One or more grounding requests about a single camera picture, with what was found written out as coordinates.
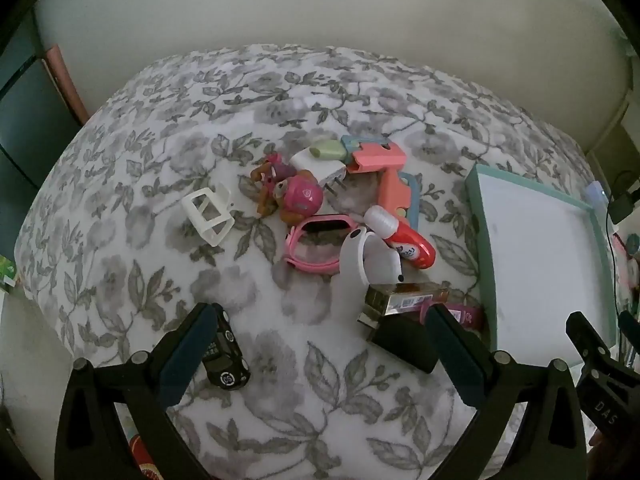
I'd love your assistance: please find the green printed box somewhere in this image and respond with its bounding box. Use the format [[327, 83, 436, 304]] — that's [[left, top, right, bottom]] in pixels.
[[0, 255, 18, 293]]

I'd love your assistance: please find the pink helmet toy puppy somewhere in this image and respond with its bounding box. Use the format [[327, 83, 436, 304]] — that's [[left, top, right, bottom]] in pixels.
[[257, 172, 325, 226]]

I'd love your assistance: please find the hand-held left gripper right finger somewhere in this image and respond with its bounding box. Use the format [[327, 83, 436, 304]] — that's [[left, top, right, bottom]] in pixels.
[[425, 304, 588, 480]]

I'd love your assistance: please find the white plastic clip frame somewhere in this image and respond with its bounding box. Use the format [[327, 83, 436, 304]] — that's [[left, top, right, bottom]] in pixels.
[[181, 186, 236, 247]]

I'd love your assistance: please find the white charger plug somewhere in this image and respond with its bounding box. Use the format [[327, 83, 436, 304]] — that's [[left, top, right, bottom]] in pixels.
[[290, 144, 348, 196]]

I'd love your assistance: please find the dark green cabinet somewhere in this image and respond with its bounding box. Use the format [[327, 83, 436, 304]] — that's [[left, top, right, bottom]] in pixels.
[[0, 25, 86, 221]]

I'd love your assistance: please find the black toy car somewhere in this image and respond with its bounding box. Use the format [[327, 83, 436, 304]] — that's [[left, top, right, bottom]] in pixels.
[[197, 304, 251, 390]]

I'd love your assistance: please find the green-tipped pastel toy knife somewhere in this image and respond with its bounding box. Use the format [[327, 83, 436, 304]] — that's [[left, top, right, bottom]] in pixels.
[[309, 135, 405, 175]]

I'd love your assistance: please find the grey floral blanket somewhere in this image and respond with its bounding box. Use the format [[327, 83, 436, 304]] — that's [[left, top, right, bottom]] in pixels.
[[15, 42, 617, 480]]

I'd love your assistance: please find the teal cardboard tray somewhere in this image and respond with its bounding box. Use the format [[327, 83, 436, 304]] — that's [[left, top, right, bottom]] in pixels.
[[465, 162, 621, 361]]

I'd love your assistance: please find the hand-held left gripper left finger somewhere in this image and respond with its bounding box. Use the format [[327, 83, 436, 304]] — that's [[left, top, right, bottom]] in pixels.
[[55, 302, 221, 480]]

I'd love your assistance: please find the gold patterned box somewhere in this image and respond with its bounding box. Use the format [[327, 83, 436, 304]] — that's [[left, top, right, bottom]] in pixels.
[[357, 282, 451, 331]]

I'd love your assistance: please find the white smartwatch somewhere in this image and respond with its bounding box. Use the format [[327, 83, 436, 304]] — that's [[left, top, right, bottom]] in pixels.
[[340, 227, 405, 306]]

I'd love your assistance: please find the salmon and blue toy knife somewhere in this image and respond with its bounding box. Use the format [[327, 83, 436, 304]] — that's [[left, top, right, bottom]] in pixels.
[[377, 167, 423, 228]]

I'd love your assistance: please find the red printed packet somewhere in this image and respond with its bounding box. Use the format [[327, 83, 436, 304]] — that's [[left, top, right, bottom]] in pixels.
[[127, 432, 166, 480]]

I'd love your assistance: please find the black charger cube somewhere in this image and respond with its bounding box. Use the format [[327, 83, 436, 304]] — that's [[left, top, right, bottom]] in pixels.
[[366, 317, 443, 375]]

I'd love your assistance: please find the pink smartwatch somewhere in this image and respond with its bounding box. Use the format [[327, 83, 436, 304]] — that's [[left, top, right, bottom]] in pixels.
[[284, 212, 368, 273]]

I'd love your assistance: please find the red roll-on bottle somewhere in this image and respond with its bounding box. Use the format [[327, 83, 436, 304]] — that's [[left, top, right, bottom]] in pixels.
[[364, 205, 437, 271]]

